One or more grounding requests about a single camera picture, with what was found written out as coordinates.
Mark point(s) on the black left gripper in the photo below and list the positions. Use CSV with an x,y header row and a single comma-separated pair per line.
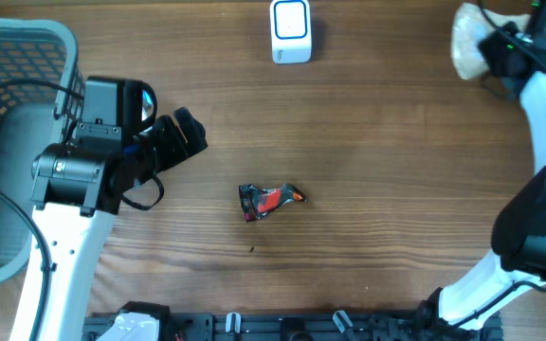
x,y
176,149

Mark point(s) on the red dark small package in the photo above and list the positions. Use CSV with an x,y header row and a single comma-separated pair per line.
x,y
256,203

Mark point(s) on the white barcode scanner box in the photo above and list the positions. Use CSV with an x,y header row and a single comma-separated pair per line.
x,y
290,30

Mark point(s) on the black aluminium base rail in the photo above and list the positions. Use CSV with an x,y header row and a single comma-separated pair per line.
x,y
379,326

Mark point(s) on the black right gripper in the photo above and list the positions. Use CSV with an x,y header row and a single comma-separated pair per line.
x,y
489,47

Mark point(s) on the white plastic pouch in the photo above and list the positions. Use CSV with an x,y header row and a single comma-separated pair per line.
x,y
469,28

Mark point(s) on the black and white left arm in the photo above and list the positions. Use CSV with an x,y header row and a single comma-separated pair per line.
x,y
120,142

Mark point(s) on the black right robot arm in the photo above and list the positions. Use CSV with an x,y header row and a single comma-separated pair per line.
x,y
516,262

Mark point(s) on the grey plastic mesh basket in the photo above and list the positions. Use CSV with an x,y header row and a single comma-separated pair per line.
x,y
38,72

